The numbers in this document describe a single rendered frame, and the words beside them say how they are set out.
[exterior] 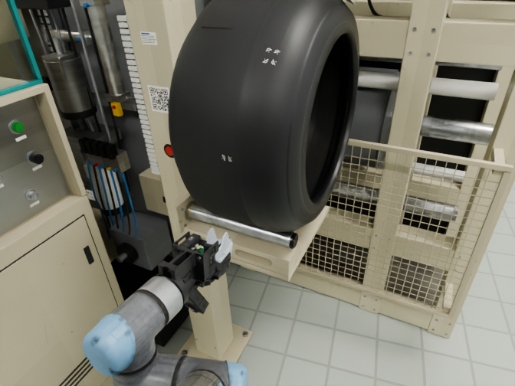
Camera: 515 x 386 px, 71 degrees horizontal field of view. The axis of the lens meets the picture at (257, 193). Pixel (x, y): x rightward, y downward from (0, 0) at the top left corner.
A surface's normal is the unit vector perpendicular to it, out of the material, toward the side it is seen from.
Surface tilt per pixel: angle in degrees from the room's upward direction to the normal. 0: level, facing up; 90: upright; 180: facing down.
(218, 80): 58
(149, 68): 90
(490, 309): 0
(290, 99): 68
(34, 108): 90
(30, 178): 90
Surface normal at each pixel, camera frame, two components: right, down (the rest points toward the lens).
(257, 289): -0.04, -0.84
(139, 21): -0.45, 0.50
